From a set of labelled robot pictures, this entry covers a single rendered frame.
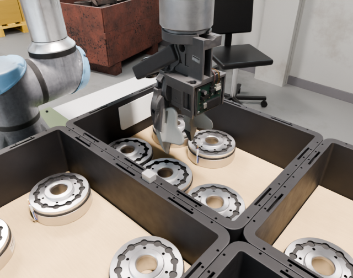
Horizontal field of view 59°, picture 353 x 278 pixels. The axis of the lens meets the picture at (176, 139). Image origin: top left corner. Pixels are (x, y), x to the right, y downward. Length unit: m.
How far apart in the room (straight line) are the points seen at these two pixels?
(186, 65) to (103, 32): 2.63
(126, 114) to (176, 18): 0.34
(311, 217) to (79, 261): 0.39
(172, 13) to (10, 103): 0.49
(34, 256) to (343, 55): 2.77
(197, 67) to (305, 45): 2.67
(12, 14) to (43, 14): 4.32
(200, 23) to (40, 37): 0.48
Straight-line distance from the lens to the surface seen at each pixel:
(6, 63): 0.83
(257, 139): 0.69
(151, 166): 0.61
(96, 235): 0.55
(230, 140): 0.70
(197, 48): 0.44
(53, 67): 0.84
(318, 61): 3.08
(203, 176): 0.64
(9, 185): 0.64
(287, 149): 0.66
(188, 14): 0.43
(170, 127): 0.51
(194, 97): 0.46
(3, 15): 5.10
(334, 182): 0.66
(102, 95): 1.27
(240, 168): 0.67
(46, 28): 0.83
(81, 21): 3.24
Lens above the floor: 1.25
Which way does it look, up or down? 34 degrees down
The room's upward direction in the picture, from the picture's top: straight up
